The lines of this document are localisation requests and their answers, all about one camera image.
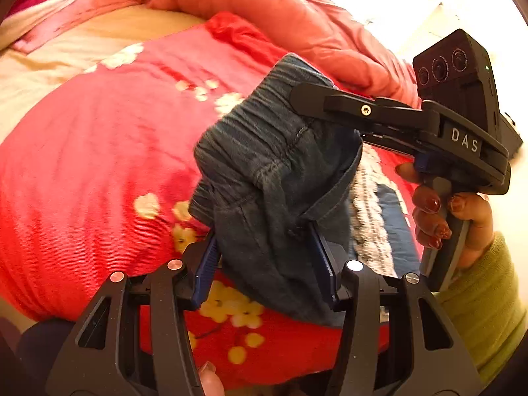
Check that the salmon pink comforter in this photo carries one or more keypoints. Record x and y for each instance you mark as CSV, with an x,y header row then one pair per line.
x,y
321,33

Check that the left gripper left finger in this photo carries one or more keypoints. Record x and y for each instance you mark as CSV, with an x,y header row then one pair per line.
x,y
132,339

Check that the right green sleeve forearm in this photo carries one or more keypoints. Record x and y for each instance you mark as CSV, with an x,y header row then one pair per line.
x,y
484,306

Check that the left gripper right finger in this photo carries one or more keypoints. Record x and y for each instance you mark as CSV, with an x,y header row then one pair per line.
x,y
395,340

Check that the beige bed sheet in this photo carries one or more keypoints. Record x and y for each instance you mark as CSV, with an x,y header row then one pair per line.
x,y
27,78

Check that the left hand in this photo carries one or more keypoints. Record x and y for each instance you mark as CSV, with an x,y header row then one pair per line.
x,y
209,380

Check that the right hand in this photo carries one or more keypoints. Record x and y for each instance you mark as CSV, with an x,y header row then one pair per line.
x,y
431,216

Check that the red floral blanket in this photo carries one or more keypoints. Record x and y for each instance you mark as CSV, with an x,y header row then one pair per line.
x,y
99,174

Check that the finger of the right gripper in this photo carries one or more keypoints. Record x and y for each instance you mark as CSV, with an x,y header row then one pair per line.
x,y
334,105
403,143

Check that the black camera box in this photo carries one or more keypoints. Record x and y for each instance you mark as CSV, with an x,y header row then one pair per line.
x,y
457,73

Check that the blue denim pants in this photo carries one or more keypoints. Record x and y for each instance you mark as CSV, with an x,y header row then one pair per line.
x,y
266,172

